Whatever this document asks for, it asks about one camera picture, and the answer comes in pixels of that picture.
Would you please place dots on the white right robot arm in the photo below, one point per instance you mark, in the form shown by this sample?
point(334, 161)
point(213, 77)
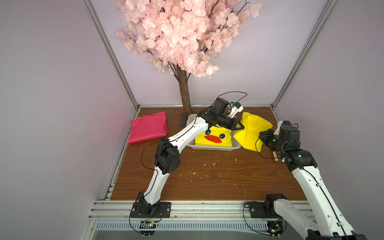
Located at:
point(329, 223)

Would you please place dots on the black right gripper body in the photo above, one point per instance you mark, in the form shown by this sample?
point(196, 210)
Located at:
point(267, 137)

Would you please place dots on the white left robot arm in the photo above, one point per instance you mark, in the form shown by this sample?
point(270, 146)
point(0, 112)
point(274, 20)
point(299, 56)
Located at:
point(167, 156)

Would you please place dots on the yellow duck face raincoat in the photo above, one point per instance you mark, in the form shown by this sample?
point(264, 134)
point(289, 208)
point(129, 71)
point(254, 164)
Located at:
point(215, 136)

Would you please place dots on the controller board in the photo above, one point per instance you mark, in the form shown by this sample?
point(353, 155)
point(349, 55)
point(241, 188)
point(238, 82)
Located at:
point(148, 228)
point(275, 228)

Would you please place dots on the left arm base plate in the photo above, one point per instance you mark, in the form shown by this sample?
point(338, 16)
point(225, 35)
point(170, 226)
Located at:
point(143, 210)

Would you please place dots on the left controller board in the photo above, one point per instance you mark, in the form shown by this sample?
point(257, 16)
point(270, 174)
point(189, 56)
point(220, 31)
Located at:
point(148, 228)

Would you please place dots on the pink cherry blossom tree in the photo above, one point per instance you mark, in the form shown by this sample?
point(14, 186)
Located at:
point(181, 37)

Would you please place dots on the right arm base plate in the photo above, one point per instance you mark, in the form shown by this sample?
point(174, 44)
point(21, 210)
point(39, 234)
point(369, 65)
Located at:
point(261, 210)

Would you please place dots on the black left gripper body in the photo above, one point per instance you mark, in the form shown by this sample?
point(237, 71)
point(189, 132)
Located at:
point(224, 122)

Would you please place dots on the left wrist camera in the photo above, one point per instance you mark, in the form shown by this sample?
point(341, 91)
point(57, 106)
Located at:
point(236, 107)

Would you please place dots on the right controller board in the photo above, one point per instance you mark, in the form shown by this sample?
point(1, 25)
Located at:
point(275, 228)

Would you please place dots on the plain yellow raincoat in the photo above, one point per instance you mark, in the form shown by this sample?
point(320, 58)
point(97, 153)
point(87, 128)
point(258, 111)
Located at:
point(249, 136)

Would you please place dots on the aluminium front rail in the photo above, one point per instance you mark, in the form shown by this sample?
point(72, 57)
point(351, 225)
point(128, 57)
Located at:
point(180, 210)

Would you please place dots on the pink raincoat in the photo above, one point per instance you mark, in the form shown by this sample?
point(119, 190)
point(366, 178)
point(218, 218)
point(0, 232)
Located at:
point(148, 127)

